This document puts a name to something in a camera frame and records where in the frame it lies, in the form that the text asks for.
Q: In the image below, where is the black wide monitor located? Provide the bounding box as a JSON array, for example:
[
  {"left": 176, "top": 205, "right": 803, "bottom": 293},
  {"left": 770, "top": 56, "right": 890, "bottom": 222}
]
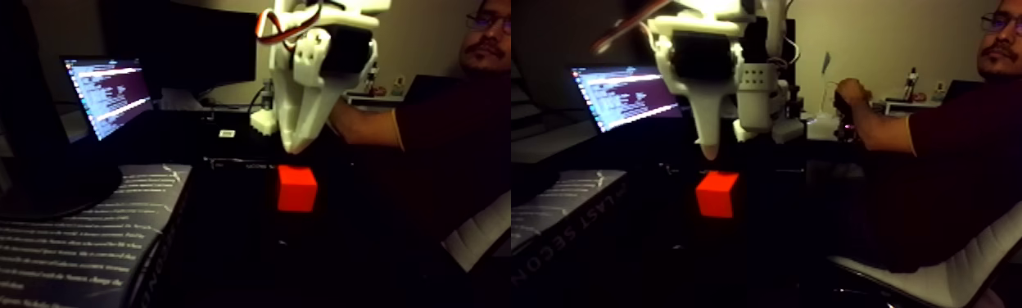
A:
[{"left": 101, "top": 0, "right": 260, "bottom": 97}]

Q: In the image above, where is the person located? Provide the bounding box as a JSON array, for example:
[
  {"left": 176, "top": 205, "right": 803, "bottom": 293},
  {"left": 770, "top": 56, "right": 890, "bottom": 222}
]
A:
[{"left": 833, "top": 0, "right": 1022, "bottom": 276}]

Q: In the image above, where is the red cube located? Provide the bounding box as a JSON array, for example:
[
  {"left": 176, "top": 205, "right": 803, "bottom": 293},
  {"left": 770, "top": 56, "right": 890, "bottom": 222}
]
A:
[{"left": 276, "top": 164, "right": 319, "bottom": 214}]

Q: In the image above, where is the open laptop with lit screen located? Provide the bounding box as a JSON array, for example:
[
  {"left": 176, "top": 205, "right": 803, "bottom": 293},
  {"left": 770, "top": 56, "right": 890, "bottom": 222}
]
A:
[{"left": 61, "top": 56, "right": 156, "bottom": 143}]

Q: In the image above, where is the person's right hand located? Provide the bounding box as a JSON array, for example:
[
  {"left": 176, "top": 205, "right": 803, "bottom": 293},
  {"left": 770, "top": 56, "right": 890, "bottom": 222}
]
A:
[{"left": 834, "top": 76, "right": 873, "bottom": 111}]

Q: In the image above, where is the small figurine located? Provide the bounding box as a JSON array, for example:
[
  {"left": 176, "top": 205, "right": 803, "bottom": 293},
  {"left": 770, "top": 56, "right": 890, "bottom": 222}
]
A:
[{"left": 903, "top": 65, "right": 921, "bottom": 102}]

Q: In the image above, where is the dark book with white text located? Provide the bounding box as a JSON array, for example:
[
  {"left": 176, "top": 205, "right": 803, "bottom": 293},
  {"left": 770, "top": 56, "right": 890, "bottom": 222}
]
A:
[{"left": 0, "top": 163, "right": 194, "bottom": 308}]

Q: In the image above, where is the dark leader arm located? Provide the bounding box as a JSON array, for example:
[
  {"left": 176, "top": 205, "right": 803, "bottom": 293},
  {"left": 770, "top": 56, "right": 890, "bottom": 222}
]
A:
[{"left": 833, "top": 98, "right": 861, "bottom": 144}]

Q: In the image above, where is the large black monitor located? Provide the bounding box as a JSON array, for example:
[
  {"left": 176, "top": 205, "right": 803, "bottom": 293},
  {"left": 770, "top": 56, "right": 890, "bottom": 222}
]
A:
[{"left": 0, "top": 0, "right": 124, "bottom": 223}]

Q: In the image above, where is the white office chair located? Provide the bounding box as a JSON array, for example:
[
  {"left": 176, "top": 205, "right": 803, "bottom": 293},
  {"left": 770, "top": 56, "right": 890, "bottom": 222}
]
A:
[{"left": 829, "top": 189, "right": 1022, "bottom": 308}]

